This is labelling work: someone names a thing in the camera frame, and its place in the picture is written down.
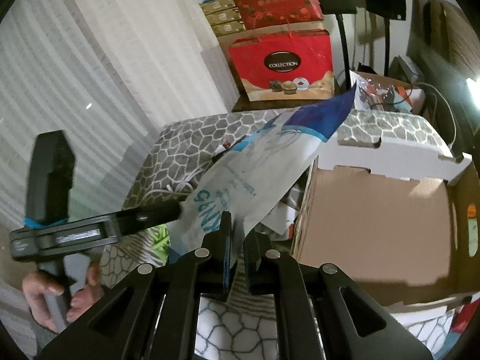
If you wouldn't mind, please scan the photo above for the white blue mask bag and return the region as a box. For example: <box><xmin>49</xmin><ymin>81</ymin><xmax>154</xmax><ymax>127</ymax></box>
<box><xmin>167</xmin><ymin>89</ymin><xmax>355</xmax><ymax>263</ymax></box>

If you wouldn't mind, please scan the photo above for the cardboard box with white outside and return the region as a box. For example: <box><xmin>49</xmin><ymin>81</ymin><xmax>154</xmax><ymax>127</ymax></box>
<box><xmin>292</xmin><ymin>137</ymin><xmax>479</xmax><ymax>306</ymax></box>

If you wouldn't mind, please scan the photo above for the person's left hand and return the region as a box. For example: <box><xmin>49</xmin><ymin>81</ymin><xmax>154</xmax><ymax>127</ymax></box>
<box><xmin>22</xmin><ymin>262</ymin><xmax>104</xmax><ymax>333</ymax></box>

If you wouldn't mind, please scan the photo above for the red Collection gift bag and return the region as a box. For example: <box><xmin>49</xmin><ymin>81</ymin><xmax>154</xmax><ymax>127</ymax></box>
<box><xmin>229</xmin><ymin>29</ymin><xmax>335</xmax><ymax>102</ymax></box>

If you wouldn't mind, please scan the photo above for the clear bag with clutter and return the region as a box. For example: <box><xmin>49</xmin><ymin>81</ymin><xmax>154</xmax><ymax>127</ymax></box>
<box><xmin>350</xmin><ymin>72</ymin><xmax>425</xmax><ymax>115</ymax></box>

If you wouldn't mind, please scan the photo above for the gold boxes stack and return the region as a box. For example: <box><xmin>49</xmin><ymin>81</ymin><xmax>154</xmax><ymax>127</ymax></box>
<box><xmin>200</xmin><ymin>0</ymin><xmax>246</xmax><ymax>38</ymax></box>

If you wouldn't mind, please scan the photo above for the dark brown bedside cabinet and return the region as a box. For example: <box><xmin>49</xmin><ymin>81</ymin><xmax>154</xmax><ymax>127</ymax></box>
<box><xmin>407</xmin><ymin>0</ymin><xmax>479</xmax><ymax>161</ymax></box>

